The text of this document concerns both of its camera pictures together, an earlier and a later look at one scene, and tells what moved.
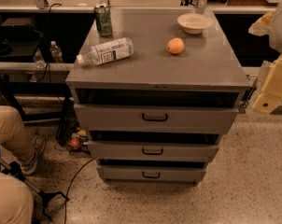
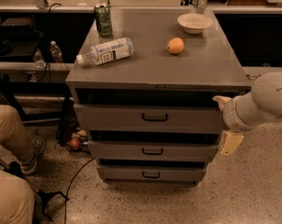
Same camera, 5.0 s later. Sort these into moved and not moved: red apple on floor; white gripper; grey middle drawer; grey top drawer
Moved: white gripper
Not moved: red apple on floor; grey middle drawer; grey top drawer
